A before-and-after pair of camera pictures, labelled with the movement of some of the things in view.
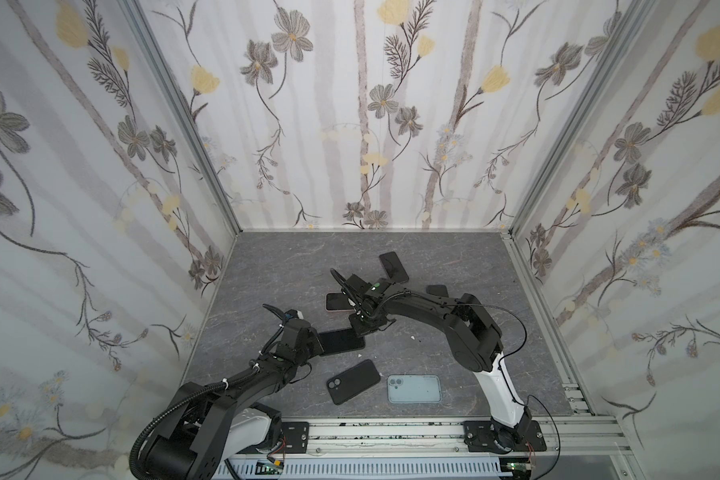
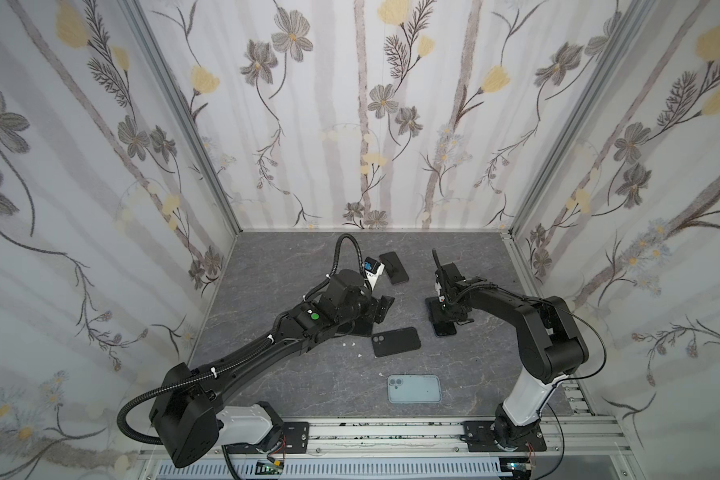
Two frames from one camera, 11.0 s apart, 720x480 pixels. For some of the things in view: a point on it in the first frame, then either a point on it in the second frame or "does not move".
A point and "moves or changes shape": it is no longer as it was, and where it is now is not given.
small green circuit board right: x=516 y=466 does not move
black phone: x=394 y=267 does not move
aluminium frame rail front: x=445 y=441 does not move
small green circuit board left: x=264 y=468 does not move
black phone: x=336 y=342 moves or changes shape
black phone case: x=351 y=382 → x=395 y=341
